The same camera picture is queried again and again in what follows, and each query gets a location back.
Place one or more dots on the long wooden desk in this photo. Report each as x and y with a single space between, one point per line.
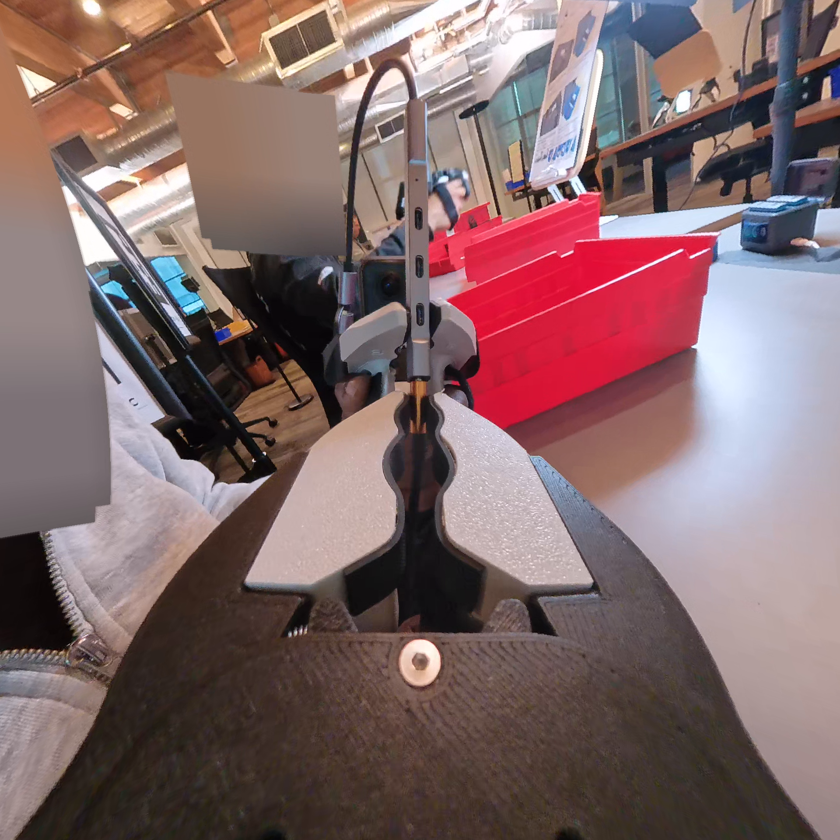
689 124

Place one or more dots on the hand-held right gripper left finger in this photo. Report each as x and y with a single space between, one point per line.
328 512

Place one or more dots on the person's left hand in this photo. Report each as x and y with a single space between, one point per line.
351 401

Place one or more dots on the black floor lamp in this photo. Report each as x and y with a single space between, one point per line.
482 131

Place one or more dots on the person's grey hoodie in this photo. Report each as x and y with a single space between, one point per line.
131 492

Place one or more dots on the blue black device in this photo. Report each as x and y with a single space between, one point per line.
778 226

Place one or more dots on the red plastic bin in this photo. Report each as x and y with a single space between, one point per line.
590 315
525 243
453 249

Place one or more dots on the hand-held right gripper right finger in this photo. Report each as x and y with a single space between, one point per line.
512 518

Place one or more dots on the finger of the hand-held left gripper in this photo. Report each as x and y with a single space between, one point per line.
454 334
374 334

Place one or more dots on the grey cube device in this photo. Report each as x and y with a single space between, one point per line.
814 177

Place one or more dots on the instruction poster on board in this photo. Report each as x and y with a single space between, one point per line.
564 98

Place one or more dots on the white poster stand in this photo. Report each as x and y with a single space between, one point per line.
564 187

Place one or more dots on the dark stand pole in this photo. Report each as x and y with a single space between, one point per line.
787 98

